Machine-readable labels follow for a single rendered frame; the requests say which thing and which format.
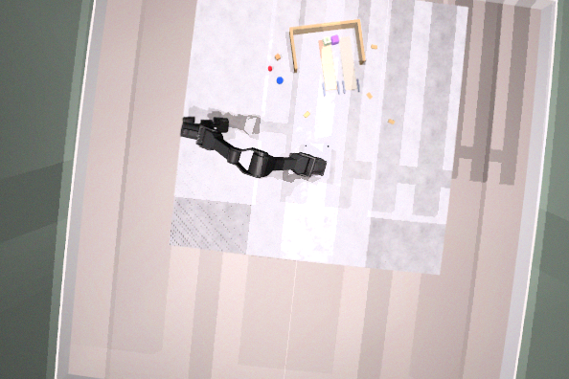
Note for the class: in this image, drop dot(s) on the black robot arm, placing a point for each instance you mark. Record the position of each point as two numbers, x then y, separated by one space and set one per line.
262 164

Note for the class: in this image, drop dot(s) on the peach strip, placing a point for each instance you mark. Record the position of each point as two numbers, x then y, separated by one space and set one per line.
329 77

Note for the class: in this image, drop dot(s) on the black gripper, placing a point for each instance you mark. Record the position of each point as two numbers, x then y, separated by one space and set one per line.
221 124

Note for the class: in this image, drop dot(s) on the beige flat board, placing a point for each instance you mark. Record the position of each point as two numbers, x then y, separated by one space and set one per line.
349 76

